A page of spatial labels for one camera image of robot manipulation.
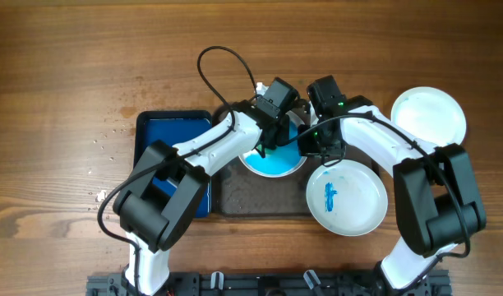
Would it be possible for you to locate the white plate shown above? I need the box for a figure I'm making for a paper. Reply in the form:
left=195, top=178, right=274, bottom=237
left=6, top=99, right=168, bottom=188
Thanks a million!
left=390, top=86, right=467, bottom=146
left=237, top=109, right=318, bottom=179
left=306, top=160, right=388, bottom=237

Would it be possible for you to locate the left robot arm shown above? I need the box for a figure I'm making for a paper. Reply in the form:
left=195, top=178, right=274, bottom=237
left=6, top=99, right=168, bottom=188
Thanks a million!
left=113, top=78, right=307, bottom=295

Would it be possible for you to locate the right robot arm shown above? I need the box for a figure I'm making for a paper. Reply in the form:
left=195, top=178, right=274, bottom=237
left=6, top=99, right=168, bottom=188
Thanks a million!
left=298, top=76, right=487, bottom=295

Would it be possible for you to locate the dark brown serving tray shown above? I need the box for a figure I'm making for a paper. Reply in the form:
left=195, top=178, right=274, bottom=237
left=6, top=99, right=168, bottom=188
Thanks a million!
left=210, top=101, right=382, bottom=219

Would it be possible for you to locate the blue water tray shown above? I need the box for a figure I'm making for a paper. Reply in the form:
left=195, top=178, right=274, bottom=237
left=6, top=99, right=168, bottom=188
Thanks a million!
left=132, top=109, right=214, bottom=220

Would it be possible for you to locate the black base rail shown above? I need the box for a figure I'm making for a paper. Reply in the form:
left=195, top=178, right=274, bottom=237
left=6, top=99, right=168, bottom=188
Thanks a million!
left=85, top=270, right=453, bottom=296

